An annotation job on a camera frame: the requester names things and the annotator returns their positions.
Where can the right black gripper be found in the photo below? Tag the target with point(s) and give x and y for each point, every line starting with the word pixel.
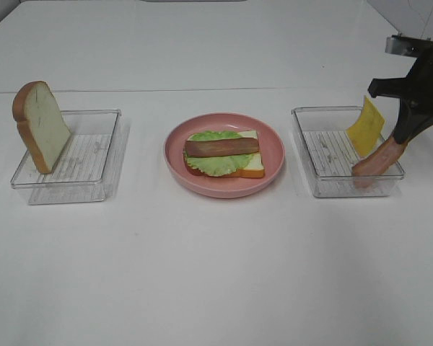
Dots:
pixel 415 94

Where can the yellow cheese slice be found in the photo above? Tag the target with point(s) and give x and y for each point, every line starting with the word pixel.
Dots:
pixel 365 132

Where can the pink bacon strip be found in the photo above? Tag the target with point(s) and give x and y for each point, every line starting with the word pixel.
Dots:
pixel 377 163

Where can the bread slice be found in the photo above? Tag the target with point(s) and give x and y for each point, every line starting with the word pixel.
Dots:
pixel 254 170
pixel 40 124

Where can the dark brown bacon strip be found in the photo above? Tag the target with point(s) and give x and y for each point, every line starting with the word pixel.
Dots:
pixel 222 147

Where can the green lettuce leaf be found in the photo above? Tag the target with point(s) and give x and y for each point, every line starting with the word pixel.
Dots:
pixel 218 166

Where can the right clear plastic tray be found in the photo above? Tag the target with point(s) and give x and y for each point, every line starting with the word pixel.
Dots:
pixel 327 155

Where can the clear plastic tray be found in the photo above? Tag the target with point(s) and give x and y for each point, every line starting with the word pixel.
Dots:
pixel 327 155
pixel 88 169

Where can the pink plate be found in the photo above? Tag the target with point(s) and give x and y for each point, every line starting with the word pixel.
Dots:
pixel 272 154

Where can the left clear plastic tray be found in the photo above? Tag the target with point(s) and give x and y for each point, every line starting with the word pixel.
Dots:
pixel 88 169

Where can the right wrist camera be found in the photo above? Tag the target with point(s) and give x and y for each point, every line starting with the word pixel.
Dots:
pixel 406 46

